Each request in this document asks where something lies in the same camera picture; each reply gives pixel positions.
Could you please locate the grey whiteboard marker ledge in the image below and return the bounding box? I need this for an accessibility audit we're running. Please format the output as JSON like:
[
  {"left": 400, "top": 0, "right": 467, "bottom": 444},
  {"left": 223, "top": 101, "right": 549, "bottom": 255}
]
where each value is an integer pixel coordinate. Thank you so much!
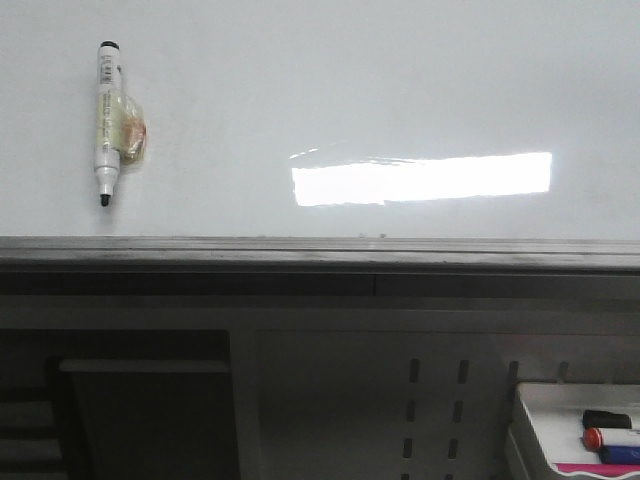
[{"left": 1, "top": 236, "right": 639, "bottom": 273}]

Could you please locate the white whiteboard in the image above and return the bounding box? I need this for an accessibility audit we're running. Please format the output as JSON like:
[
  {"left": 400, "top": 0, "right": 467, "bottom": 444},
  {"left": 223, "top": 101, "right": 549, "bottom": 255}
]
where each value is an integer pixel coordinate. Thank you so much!
[{"left": 1, "top": 1, "right": 639, "bottom": 241}]

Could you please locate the pink highlighter marker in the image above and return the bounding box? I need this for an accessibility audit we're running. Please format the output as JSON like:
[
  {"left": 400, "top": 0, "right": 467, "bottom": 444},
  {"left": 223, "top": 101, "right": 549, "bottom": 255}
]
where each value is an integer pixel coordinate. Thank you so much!
[{"left": 555, "top": 463, "right": 639, "bottom": 478}]

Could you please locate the dark shelf unit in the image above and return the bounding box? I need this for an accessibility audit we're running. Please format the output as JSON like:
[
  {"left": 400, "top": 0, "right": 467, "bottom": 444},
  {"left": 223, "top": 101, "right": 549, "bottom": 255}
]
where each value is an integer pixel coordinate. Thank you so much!
[{"left": 1, "top": 330, "right": 240, "bottom": 479}]

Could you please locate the black capped marker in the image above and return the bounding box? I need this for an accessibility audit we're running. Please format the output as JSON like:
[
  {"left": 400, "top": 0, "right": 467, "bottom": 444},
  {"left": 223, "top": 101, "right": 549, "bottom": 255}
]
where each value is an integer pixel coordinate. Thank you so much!
[{"left": 582, "top": 409, "right": 633, "bottom": 429}]

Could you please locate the blue capped marker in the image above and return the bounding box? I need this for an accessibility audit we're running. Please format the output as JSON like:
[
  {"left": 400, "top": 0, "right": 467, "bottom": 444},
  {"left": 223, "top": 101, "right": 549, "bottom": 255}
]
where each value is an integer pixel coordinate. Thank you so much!
[{"left": 599, "top": 445, "right": 640, "bottom": 465}]

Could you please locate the white plastic marker tray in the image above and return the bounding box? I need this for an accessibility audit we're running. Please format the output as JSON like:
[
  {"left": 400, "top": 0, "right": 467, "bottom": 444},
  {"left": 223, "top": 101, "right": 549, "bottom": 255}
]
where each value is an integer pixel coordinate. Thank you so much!
[{"left": 505, "top": 383, "right": 639, "bottom": 479}]

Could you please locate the red capped marker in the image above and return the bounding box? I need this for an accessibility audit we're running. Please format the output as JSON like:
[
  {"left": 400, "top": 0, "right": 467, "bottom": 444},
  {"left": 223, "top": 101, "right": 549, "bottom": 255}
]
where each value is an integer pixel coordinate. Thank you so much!
[{"left": 583, "top": 427, "right": 640, "bottom": 451}]

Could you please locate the white black-tip whiteboard marker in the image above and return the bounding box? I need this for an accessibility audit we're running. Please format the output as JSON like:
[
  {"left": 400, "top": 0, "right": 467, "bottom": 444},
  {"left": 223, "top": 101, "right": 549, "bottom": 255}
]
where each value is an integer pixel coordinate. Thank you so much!
[{"left": 93, "top": 41, "right": 147, "bottom": 208}]

